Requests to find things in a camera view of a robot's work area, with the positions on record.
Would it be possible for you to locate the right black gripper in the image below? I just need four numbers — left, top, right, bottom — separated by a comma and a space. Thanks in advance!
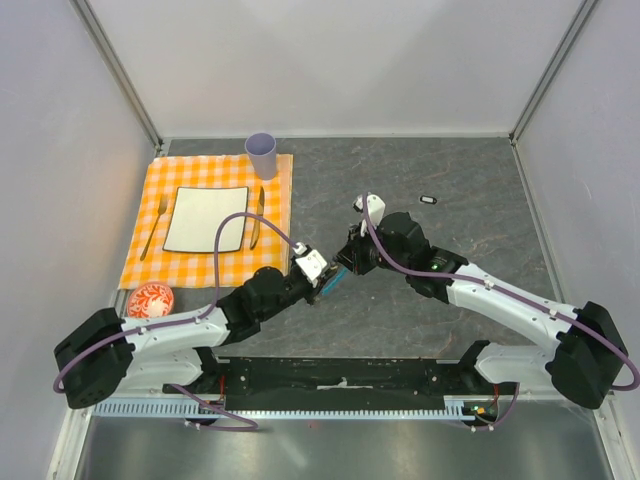
333, 220, 410, 275

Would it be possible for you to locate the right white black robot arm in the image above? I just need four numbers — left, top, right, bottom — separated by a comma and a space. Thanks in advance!
336, 212, 628, 410

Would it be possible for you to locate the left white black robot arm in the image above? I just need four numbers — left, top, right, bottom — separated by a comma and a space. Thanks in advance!
53, 265, 338, 409

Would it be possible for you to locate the gold knife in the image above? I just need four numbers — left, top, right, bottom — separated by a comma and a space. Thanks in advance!
249, 187, 265, 250

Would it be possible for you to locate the white square plate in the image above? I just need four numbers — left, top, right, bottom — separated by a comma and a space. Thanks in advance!
163, 186, 249, 254

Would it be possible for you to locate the purple plastic cup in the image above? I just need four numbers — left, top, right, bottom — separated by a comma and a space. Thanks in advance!
244, 132, 278, 181

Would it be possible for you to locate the red patterned bowl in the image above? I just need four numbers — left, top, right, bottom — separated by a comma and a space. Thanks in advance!
126, 282, 175, 319

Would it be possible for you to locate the orange checkered cloth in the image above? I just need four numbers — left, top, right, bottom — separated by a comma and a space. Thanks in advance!
119, 154, 293, 290

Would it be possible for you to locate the gold fork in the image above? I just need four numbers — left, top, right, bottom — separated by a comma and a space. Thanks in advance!
139, 194, 169, 261

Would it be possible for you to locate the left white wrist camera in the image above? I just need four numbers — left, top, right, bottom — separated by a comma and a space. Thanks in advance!
290, 242, 329, 287

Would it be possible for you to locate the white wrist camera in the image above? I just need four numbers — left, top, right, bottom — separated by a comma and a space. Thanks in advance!
290, 242, 329, 287
352, 193, 386, 228

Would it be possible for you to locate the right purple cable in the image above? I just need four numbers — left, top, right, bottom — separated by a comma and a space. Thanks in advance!
361, 192, 640, 434

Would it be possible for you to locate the purple cable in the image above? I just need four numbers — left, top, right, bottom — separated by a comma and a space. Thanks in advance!
52, 212, 307, 432
361, 192, 640, 434

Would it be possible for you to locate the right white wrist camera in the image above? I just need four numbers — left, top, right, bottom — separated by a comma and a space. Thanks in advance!
352, 193, 386, 228

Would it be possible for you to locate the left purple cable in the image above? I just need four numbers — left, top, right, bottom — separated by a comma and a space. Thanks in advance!
52, 212, 307, 432

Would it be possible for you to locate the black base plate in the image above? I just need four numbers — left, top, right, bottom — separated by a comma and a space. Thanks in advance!
185, 357, 494, 409

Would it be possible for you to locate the grey slotted cable duct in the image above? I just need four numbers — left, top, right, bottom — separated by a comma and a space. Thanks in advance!
92, 397, 489, 421

